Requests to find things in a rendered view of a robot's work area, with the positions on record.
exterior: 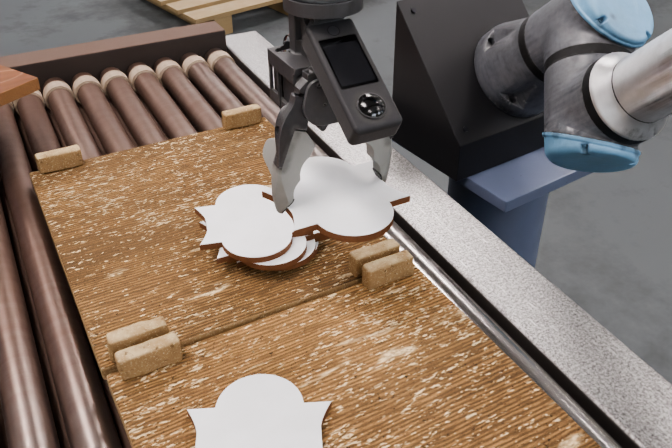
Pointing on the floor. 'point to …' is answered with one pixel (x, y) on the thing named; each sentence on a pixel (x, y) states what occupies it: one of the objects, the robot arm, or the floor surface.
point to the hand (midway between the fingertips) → (336, 196)
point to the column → (514, 198)
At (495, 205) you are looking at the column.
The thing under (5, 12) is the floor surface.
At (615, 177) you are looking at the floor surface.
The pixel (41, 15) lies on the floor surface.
